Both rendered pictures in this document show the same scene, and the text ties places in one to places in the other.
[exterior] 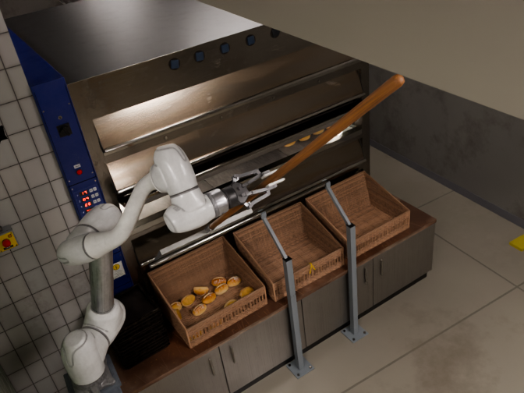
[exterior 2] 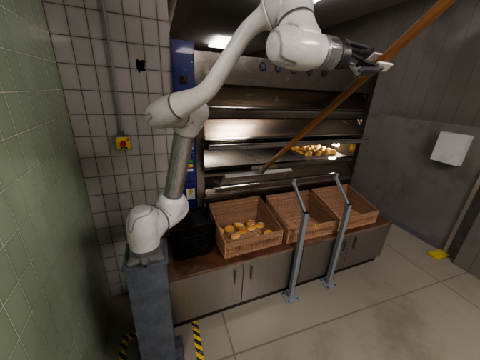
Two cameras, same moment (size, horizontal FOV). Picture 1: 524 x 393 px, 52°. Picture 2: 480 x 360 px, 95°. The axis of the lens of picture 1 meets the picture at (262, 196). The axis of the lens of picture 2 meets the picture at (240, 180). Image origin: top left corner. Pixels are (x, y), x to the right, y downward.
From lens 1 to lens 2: 137 cm
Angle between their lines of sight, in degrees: 12
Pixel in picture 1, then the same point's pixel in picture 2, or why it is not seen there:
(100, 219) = not seen: hidden behind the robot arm
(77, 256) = (160, 108)
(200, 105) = (270, 101)
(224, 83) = (287, 94)
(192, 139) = (258, 123)
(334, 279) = (327, 240)
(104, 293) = (176, 179)
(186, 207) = (301, 23)
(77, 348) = (140, 216)
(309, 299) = (308, 248)
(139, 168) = (222, 129)
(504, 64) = not seen: outside the picture
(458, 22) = not seen: outside the picture
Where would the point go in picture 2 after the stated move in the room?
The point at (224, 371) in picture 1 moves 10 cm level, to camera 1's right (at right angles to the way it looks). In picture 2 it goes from (242, 283) to (254, 285)
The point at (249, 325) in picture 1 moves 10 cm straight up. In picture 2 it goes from (267, 254) to (268, 244)
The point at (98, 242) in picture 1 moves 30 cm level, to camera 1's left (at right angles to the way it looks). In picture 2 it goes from (183, 93) to (104, 89)
